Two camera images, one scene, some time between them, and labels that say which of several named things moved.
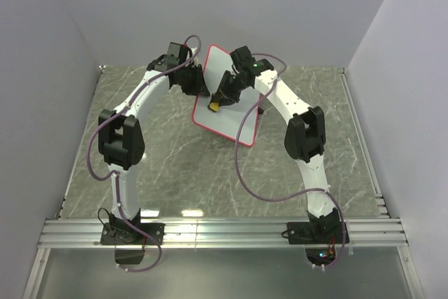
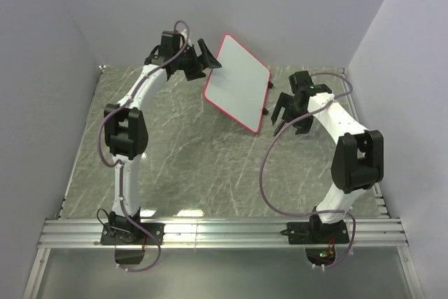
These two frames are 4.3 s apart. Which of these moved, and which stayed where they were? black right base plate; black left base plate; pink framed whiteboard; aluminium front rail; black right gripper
Moved: pink framed whiteboard; black right gripper
Stayed: black left base plate; black right base plate; aluminium front rail
